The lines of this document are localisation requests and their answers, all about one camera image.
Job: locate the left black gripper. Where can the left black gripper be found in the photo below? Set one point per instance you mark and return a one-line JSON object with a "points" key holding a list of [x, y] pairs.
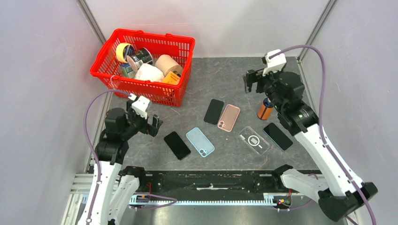
{"points": [[151, 129]]}

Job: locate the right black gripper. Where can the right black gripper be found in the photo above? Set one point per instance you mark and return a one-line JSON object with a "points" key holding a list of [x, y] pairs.
{"points": [[253, 76]]}

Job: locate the pink phone case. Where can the pink phone case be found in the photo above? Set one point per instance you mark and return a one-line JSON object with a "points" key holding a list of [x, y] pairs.
{"points": [[228, 118]]}

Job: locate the light blue phone case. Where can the light blue phone case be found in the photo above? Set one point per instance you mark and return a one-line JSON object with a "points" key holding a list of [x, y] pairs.
{"points": [[200, 142]]}

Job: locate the clear phone case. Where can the clear phone case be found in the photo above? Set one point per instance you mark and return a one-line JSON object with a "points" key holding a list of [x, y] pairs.
{"points": [[257, 143]]}

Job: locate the black phone teal edge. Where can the black phone teal edge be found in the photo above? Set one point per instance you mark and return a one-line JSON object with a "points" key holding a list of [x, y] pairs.
{"points": [[278, 136]]}

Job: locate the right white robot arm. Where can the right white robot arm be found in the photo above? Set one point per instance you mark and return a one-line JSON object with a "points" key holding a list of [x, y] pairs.
{"points": [[342, 191]]}

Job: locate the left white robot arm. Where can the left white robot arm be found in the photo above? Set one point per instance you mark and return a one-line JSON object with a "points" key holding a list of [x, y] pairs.
{"points": [[112, 187]]}

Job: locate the orange bottle blue cap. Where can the orange bottle blue cap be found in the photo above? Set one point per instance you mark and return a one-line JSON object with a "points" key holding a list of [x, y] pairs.
{"points": [[265, 109]]}

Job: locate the orange small box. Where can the orange small box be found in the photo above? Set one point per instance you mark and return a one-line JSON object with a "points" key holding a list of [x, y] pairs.
{"points": [[172, 78]]}

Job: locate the white paper roll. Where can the white paper roll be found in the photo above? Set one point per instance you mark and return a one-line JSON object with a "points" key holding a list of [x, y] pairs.
{"points": [[148, 72]]}

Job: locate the beige tape roll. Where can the beige tape roll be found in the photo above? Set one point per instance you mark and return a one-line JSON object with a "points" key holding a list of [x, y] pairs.
{"points": [[166, 64]]}

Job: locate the blue small box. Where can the blue small box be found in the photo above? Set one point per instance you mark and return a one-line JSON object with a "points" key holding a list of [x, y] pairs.
{"points": [[127, 70]]}

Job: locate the dark printed can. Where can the dark printed can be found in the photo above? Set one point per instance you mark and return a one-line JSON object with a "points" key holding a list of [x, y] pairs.
{"points": [[139, 58]]}

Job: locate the red plastic basket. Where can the red plastic basket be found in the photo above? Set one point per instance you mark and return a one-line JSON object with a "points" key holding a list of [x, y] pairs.
{"points": [[109, 68]]}

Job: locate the yellow tape roll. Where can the yellow tape roll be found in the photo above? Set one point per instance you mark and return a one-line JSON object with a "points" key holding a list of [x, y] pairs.
{"points": [[122, 51]]}

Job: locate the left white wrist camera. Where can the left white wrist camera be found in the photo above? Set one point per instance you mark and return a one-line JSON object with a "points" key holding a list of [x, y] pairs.
{"points": [[139, 104]]}

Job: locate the white toothed cable duct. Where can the white toothed cable duct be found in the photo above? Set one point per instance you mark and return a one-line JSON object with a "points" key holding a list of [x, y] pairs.
{"points": [[268, 200]]}

